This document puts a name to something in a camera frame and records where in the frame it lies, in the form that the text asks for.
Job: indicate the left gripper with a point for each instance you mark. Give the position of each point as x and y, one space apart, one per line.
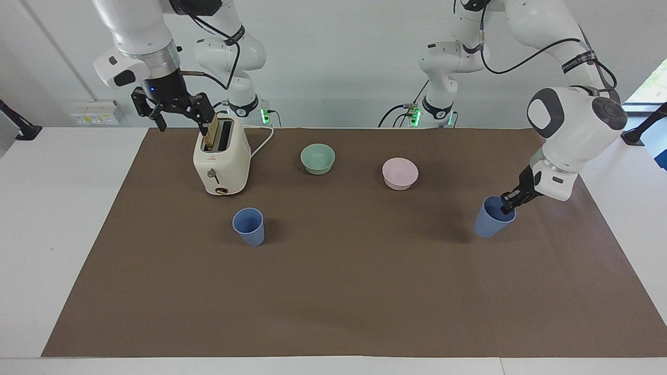
527 182

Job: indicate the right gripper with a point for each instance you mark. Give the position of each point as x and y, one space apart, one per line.
165 88

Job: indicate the blue plastic cup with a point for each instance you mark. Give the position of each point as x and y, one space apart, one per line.
490 221
249 226

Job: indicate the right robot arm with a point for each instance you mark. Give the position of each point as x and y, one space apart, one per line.
136 26

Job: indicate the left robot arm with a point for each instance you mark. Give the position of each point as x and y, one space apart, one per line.
573 125

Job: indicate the toast slice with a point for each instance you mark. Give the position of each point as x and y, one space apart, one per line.
211 136

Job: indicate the cream white toaster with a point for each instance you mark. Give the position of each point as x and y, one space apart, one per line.
223 166

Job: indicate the pink bowl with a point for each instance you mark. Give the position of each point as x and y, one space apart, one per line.
399 173

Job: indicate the black stand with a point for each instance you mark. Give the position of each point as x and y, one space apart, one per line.
21 127
643 127

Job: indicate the green bowl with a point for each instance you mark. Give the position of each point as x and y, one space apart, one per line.
318 159

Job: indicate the white wall socket panel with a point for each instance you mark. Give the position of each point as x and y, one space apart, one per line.
95 112

